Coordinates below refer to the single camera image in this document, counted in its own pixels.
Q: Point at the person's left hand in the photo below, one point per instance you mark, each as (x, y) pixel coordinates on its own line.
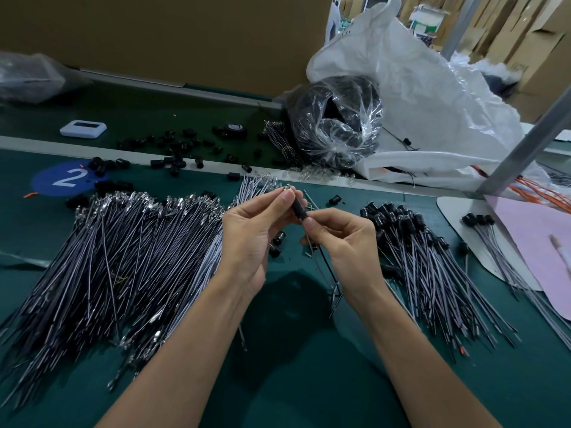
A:
(250, 238)

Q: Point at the person's right hand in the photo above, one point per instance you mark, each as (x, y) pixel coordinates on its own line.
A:
(352, 254)

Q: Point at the person's left forearm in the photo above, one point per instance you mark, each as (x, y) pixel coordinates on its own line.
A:
(178, 370)

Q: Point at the person's right forearm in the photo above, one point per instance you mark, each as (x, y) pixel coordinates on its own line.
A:
(424, 370)

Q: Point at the clear bag with black contents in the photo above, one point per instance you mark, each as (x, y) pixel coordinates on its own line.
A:
(335, 120)

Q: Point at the large white plastic sack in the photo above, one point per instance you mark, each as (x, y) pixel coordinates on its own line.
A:
(433, 98)

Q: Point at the pink paper sheet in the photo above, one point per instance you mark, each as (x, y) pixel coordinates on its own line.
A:
(533, 249)

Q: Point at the blue round number sticker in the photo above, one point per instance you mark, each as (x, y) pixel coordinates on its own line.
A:
(62, 178)

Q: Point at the small white timer device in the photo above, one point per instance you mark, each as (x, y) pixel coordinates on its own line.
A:
(83, 129)

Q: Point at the white pen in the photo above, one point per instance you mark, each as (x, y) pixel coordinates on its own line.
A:
(562, 252)

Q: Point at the brown cardboard panel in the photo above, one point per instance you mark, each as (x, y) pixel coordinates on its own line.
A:
(178, 35)

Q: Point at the clear plastic strip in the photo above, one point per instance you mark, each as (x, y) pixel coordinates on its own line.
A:
(20, 259)

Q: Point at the crumpled clear plastic bag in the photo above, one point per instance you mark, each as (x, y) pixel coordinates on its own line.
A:
(31, 77)

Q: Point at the stack of cardboard boxes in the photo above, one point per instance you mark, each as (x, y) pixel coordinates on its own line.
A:
(540, 40)

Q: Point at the grey metal frame post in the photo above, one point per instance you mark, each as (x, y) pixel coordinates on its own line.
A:
(462, 26)
(528, 142)

